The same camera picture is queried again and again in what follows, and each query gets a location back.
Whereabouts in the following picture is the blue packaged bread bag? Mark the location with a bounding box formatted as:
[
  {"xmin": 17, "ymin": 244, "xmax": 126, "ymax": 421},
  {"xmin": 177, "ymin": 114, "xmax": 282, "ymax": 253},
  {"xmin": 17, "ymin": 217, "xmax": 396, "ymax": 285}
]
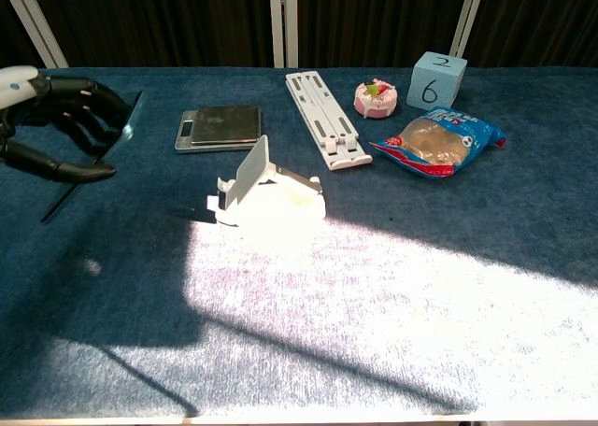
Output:
[{"xmin": 369, "ymin": 106, "xmax": 508, "ymax": 179}]

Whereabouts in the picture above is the dark brown curtain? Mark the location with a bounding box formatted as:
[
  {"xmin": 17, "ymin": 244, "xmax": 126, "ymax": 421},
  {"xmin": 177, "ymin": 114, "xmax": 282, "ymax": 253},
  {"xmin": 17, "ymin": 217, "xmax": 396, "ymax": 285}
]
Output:
[{"xmin": 0, "ymin": 0, "xmax": 598, "ymax": 75}]

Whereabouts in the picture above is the white folding laptop stand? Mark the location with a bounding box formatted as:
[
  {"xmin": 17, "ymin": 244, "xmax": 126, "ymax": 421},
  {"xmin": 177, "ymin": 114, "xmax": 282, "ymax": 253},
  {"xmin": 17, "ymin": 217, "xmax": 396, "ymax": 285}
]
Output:
[{"xmin": 285, "ymin": 70, "xmax": 374, "ymax": 172}]

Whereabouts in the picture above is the pink toy cake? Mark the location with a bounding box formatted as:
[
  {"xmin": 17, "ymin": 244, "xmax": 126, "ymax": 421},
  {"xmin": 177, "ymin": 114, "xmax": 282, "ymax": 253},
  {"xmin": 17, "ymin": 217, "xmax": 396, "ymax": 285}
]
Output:
[{"xmin": 353, "ymin": 77, "xmax": 400, "ymax": 121}]

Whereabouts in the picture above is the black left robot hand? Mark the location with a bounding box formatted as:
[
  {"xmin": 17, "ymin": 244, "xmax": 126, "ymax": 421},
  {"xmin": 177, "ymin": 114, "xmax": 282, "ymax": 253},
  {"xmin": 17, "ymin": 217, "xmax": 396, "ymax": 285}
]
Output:
[{"xmin": 0, "ymin": 64, "xmax": 133, "ymax": 184}]

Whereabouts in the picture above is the white slanted frame post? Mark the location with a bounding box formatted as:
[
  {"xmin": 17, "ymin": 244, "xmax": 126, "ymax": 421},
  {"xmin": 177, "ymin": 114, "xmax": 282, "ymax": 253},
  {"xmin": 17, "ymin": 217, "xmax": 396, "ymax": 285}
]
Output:
[
  {"xmin": 448, "ymin": 0, "xmax": 489, "ymax": 60},
  {"xmin": 0, "ymin": 0, "xmax": 70, "ymax": 69}
]

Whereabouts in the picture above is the light blue numbered foam cube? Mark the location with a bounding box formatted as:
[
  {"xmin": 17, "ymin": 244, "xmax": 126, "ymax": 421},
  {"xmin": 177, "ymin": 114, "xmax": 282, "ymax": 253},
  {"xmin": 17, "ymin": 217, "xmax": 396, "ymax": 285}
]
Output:
[{"xmin": 406, "ymin": 50, "xmax": 469, "ymax": 110}]

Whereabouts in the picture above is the black smartphone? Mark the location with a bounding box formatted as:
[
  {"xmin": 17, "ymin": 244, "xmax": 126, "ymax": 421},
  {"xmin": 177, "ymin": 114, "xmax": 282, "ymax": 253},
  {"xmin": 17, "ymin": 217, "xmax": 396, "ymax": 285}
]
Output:
[{"xmin": 40, "ymin": 91, "xmax": 144, "ymax": 224}]

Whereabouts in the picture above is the silver kitchen scale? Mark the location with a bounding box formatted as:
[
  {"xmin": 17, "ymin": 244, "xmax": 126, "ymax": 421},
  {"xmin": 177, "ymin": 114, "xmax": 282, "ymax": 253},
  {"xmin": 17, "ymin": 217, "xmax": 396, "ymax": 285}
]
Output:
[{"xmin": 174, "ymin": 105, "xmax": 263, "ymax": 155}]

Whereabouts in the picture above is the blue velvet tablecloth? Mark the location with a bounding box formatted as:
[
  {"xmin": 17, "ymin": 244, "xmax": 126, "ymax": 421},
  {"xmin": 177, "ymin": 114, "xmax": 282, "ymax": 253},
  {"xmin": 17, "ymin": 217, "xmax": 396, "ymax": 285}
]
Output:
[{"xmin": 0, "ymin": 66, "xmax": 598, "ymax": 420}]

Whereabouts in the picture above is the white folding phone stand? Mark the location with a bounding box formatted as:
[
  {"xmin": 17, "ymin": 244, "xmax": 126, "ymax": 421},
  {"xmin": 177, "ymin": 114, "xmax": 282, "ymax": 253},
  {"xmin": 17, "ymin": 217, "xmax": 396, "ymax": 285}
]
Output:
[{"xmin": 206, "ymin": 135, "xmax": 327, "ymax": 227}]

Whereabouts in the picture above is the white vertical frame post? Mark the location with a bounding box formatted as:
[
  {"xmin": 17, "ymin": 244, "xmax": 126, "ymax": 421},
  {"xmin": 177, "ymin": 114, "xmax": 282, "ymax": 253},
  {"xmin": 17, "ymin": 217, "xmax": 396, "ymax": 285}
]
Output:
[{"xmin": 268, "ymin": 0, "xmax": 300, "ymax": 69}]

